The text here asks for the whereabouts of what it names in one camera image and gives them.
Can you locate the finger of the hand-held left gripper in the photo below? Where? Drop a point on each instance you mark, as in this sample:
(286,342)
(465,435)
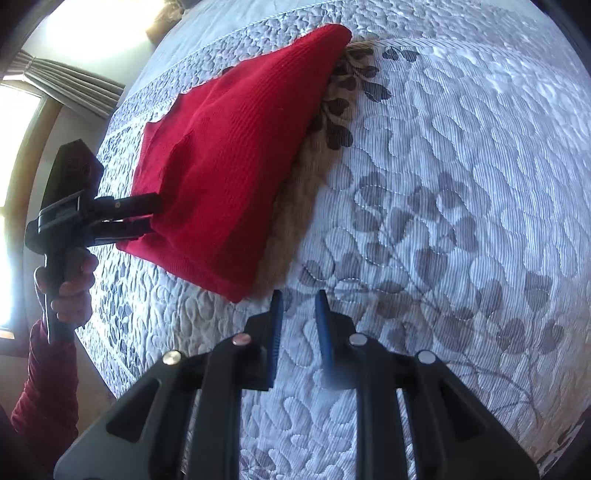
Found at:
(138,204)
(129,230)

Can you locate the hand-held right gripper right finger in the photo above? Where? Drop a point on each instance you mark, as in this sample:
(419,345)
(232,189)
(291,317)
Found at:
(323,323)

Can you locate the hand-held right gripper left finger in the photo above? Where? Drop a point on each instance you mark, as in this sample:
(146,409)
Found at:
(277,323)

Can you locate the red knit sweater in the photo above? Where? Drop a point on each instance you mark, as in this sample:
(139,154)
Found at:
(231,161)

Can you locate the person's left forearm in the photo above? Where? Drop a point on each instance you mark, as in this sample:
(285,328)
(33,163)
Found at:
(46,392)

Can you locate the person's left hand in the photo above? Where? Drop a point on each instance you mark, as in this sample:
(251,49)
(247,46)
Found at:
(78,295)

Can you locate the window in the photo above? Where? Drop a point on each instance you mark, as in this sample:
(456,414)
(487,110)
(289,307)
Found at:
(16,184)

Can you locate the beige curtain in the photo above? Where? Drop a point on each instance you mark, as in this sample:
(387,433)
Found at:
(69,83)

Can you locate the brown cloth pile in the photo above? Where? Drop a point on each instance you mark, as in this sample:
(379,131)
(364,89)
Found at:
(164,21)

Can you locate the grey quilted leaf-print bedspread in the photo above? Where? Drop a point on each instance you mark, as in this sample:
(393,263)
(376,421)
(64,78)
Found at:
(438,161)

